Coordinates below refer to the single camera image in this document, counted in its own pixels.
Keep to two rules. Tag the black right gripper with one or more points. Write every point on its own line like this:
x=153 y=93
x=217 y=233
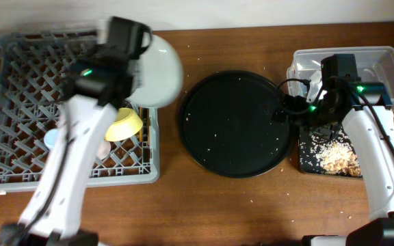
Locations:
x=298 y=102

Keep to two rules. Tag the food scraps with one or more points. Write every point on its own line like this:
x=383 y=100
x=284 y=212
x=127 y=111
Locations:
x=337 y=157

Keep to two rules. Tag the white plate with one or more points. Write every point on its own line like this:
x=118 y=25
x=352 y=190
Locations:
x=158 y=76

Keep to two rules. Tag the yellow bowl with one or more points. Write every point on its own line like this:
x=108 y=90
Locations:
x=126 y=125

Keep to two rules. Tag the pink cup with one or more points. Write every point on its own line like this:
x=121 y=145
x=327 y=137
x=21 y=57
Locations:
x=104 y=150

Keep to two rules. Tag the blue cup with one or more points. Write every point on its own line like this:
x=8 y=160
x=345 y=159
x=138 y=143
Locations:
x=50 y=138

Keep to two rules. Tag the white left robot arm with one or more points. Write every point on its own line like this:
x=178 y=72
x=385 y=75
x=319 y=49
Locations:
x=93 y=93

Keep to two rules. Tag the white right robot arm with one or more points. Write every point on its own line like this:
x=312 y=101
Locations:
x=364 y=109

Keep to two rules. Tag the grey dishwasher rack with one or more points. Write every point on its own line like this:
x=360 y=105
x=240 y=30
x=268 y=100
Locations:
x=31 y=66

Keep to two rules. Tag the black rectangular bin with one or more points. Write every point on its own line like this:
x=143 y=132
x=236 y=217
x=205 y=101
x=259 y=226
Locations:
x=306 y=160

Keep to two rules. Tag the clear plastic bin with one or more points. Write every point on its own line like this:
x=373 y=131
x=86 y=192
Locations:
x=374 y=63

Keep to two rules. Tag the round black tray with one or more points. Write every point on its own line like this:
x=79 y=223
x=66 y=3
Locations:
x=226 y=123

